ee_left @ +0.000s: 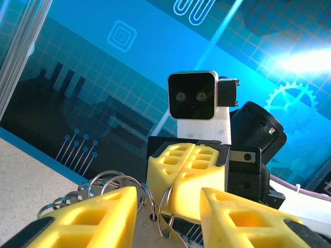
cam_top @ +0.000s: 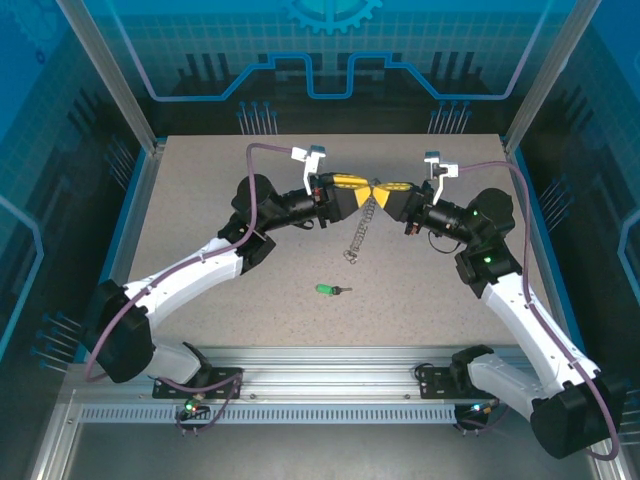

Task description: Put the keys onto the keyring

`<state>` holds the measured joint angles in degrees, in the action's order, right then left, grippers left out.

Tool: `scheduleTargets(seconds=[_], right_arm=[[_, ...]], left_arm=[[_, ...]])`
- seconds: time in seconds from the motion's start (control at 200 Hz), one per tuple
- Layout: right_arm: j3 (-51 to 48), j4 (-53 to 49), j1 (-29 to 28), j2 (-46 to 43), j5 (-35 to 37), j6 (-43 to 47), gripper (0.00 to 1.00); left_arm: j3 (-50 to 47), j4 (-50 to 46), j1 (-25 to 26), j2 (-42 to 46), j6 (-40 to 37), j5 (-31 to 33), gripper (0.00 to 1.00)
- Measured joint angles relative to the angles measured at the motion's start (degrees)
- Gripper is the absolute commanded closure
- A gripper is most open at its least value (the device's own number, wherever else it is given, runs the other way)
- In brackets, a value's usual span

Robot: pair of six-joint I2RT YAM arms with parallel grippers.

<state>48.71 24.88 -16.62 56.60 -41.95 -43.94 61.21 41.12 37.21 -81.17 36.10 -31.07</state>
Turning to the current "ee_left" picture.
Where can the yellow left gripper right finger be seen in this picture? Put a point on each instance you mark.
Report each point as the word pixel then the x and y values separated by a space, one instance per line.
pixel 214 206

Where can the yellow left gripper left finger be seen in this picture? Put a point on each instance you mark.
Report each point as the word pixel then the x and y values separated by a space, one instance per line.
pixel 103 211

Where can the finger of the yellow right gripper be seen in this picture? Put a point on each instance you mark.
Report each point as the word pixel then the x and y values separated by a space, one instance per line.
pixel 160 175
pixel 191 191

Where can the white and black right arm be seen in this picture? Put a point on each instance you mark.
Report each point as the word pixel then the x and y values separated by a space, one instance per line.
pixel 305 209

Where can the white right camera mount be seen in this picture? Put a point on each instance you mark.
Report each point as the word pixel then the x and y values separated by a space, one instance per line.
pixel 207 131

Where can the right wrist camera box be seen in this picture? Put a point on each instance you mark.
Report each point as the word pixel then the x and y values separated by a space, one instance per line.
pixel 191 95

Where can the aluminium frame post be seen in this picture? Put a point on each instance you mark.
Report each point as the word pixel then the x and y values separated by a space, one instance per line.
pixel 23 38

